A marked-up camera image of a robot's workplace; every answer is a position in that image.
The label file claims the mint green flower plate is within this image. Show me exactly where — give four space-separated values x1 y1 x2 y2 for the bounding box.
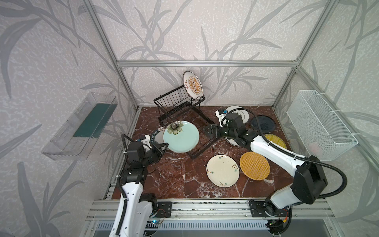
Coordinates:
163 120 200 153

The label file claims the orange woven plate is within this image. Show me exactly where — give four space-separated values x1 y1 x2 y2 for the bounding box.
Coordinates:
239 152 270 181

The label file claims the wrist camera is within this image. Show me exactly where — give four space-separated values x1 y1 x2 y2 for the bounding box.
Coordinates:
215 109 228 127
136 134 151 151

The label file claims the cream floral plate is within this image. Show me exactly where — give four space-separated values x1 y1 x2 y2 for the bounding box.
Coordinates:
206 155 240 188

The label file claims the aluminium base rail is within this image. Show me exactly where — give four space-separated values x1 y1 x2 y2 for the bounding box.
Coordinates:
84 198 335 237

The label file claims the dark blue oval plate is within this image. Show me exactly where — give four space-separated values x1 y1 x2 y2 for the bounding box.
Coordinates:
249 115 276 134

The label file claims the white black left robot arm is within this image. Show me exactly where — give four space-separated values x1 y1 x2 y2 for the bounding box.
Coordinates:
109 134 169 237

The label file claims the green yellow woven plate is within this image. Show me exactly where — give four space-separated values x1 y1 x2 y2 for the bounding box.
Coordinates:
265 134 287 149

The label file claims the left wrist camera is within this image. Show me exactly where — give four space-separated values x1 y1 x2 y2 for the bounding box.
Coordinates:
136 134 151 151

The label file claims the clear plastic wall bin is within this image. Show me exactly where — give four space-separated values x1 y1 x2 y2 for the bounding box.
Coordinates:
41 92 118 161

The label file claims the orange sunburst plate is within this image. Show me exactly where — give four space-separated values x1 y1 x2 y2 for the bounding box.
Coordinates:
183 71 203 100
225 137 240 147

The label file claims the black wire dish rack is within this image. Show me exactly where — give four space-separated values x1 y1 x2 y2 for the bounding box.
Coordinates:
154 86 218 160

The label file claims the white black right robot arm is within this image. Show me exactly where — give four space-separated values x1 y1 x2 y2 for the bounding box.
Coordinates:
205 109 347 236

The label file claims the white wire mesh basket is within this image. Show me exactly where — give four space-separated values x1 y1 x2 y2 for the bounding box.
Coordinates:
287 90 358 161

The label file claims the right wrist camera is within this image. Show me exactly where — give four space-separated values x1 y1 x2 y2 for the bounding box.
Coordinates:
215 109 228 127

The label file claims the white plate green emblem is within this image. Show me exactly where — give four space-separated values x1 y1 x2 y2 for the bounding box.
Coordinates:
226 106 250 124

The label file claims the white plate dark lettered rim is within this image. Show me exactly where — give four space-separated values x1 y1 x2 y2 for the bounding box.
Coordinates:
150 127 165 146

